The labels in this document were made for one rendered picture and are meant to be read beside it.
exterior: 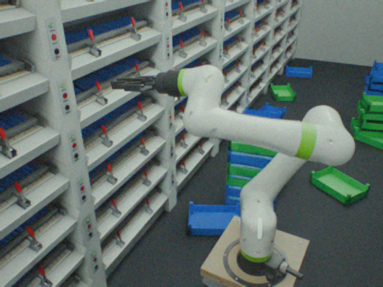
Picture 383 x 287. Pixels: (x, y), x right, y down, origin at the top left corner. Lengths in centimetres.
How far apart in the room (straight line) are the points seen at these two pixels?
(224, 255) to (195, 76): 75
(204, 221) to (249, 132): 113
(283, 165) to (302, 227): 88
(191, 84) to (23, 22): 50
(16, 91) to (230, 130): 62
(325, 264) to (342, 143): 100
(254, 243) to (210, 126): 49
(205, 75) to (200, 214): 123
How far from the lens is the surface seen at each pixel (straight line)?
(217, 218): 220
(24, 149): 123
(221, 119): 111
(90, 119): 141
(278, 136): 114
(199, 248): 203
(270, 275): 147
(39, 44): 121
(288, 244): 162
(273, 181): 143
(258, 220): 134
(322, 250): 213
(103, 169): 167
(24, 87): 118
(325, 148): 117
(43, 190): 135
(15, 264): 140
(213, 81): 115
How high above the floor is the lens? 144
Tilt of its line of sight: 29 degrees down
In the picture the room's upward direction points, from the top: straight up
